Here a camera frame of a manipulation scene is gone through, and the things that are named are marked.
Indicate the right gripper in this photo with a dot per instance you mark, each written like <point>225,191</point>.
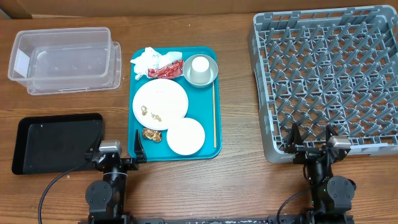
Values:
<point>305,153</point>

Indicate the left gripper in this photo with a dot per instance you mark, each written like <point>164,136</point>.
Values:
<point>133,163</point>

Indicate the brown food scrap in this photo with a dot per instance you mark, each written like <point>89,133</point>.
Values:
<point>151,134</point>

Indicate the small white bowl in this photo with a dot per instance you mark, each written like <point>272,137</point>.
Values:
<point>186,136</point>

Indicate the large white plate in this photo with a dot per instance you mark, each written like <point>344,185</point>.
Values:
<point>164,97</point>

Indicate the red snack wrapper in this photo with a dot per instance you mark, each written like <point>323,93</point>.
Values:
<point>169,71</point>

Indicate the white napkin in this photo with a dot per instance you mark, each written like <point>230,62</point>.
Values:
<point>152,59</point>

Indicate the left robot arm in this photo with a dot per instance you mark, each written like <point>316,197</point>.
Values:
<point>106,197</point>

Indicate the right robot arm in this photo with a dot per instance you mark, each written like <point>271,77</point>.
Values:
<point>331,195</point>

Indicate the food crumbs on plate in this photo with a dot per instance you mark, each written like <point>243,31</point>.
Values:
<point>146,112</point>

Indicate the grey dish rack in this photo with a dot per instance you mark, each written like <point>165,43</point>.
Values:
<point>323,67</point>

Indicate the wooden chopstick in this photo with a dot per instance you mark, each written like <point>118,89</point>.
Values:
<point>214,116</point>

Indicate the teal serving tray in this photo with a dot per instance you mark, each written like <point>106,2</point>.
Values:
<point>200,108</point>

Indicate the black tray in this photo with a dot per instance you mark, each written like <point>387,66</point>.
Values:
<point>50,144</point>

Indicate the white paper cup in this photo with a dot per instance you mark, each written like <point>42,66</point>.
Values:
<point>200,70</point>

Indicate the grey bowl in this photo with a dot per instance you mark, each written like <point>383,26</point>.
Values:
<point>187,67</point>

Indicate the clear plastic bin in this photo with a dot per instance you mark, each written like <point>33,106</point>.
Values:
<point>69,60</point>

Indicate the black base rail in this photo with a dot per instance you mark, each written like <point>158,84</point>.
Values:
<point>284,219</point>

